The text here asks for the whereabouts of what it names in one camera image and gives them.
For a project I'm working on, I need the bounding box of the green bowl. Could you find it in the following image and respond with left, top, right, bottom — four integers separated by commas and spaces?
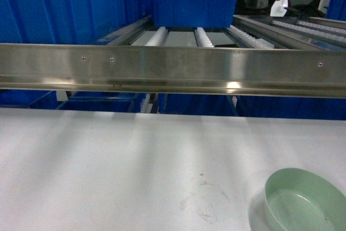
264, 168, 345, 230

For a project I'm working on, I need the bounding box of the blue bin under shelf middle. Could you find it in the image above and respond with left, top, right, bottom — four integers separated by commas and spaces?
158, 94, 238, 116

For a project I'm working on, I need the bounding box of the blue bin under shelf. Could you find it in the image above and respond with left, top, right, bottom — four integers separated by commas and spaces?
1, 90, 58, 109
158, 94, 238, 116

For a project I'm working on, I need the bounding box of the blue bin under shelf left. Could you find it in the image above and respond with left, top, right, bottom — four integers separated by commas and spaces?
1, 90, 58, 109

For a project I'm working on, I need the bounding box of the white roller track left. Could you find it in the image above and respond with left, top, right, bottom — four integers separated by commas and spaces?
145, 27, 168, 47

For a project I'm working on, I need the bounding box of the white roller track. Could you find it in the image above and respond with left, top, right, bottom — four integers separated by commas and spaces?
145, 27, 168, 47
195, 27, 214, 48

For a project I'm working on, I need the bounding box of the white roller track middle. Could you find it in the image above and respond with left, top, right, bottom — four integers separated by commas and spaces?
195, 27, 214, 48

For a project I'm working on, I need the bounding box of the blue bin on rollers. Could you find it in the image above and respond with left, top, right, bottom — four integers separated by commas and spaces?
152, 0, 237, 28

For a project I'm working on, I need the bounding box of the large blue bin left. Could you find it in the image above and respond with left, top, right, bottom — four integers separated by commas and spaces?
1, 0, 151, 44

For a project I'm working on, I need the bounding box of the blue bin far right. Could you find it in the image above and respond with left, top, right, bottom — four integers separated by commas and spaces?
326, 0, 346, 21

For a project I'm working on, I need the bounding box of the stainless steel shelf front rail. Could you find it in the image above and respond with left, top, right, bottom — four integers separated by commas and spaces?
1, 43, 345, 98

